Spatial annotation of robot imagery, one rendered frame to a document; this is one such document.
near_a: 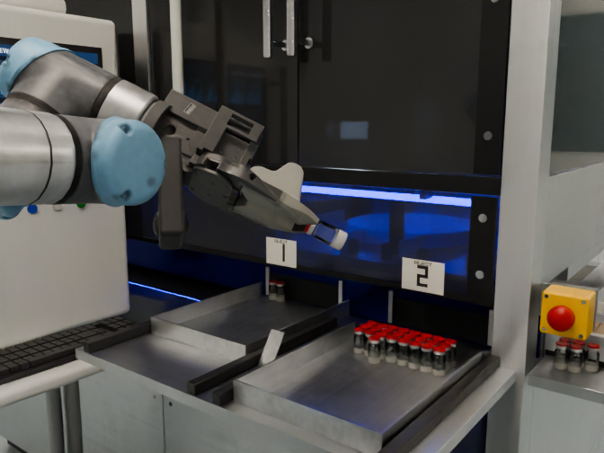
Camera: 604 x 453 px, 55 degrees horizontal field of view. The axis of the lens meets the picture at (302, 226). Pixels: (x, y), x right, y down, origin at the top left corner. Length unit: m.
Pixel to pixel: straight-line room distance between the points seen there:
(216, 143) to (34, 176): 0.22
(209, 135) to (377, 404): 0.50
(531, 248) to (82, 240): 1.03
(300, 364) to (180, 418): 0.72
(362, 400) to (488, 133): 0.48
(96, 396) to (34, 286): 0.63
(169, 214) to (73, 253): 0.93
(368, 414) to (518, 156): 0.48
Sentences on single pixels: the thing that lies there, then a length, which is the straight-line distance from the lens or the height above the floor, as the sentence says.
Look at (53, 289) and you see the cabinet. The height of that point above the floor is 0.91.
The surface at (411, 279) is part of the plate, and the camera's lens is 1.13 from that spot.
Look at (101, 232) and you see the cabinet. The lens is 1.55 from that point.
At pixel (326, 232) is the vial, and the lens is 0.65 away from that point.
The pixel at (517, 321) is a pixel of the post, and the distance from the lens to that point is 1.07.
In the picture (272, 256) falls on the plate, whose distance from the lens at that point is 1.31.
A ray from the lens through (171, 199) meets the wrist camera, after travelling 0.61.
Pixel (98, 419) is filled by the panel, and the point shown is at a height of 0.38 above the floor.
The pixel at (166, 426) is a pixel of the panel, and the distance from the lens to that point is 1.77.
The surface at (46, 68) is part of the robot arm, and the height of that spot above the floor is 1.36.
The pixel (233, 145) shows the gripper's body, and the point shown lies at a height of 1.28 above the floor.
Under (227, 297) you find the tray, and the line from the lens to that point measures 1.38.
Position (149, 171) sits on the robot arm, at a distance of 0.52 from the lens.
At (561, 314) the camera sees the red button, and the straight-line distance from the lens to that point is 1.01.
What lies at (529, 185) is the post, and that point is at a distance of 1.02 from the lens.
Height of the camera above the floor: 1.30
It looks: 10 degrees down
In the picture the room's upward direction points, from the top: straight up
